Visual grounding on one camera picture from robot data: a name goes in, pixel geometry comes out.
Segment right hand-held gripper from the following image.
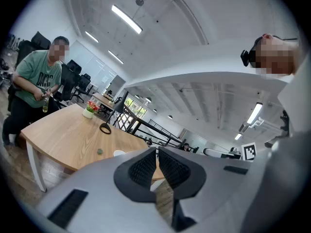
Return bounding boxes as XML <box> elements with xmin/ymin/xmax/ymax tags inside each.
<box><xmin>203</xmin><ymin>142</ymin><xmax>257</xmax><ymax>161</ymax></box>

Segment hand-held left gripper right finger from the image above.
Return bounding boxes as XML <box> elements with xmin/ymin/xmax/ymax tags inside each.
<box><xmin>157</xmin><ymin>146</ymin><xmax>207</xmax><ymax>232</ymax></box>

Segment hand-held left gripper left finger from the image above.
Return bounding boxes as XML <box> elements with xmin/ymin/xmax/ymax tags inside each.
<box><xmin>113</xmin><ymin>146</ymin><xmax>157</xmax><ymax>203</ymax></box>

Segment black stair railing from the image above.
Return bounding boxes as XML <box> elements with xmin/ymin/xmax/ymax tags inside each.
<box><xmin>113</xmin><ymin>102</ymin><xmax>187</xmax><ymax>148</ymax></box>

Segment pink flowers in white pot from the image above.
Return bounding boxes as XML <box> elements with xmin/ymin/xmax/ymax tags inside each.
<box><xmin>82</xmin><ymin>100</ymin><xmax>101</xmax><ymax>119</ymax></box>

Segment wooden table white legs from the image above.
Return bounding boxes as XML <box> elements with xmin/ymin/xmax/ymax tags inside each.
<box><xmin>90</xmin><ymin>92</ymin><xmax>115</xmax><ymax>110</ymax></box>

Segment person's torso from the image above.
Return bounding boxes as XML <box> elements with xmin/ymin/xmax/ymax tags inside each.
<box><xmin>276</xmin><ymin>53</ymin><xmax>311</xmax><ymax>137</ymax></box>

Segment black office chair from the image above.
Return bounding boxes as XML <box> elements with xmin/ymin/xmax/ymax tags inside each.
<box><xmin>72</xmin><ymin>73</ymin><xmax>94</xmax><ymax>103</ymax></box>
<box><xmin>16</xmin><ymin>31</ymin><xmax>52</xmax><ymax>67</ymax></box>
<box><xmin>53</xmin><ymin>59</ymin><xmax>83</xmax><ymax>103</ymax></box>

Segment person's head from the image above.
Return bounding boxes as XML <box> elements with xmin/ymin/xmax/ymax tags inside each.
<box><xmin>250</xmin><ymin>33</ymin><xmax>301</xmax><ymax>77</ymax></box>

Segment black head-mounted camera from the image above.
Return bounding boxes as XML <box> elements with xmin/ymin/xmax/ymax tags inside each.
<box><xmin>240</xmin><ymin>36</ymin><xmax>257</xmax><ymax>67</ymax></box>

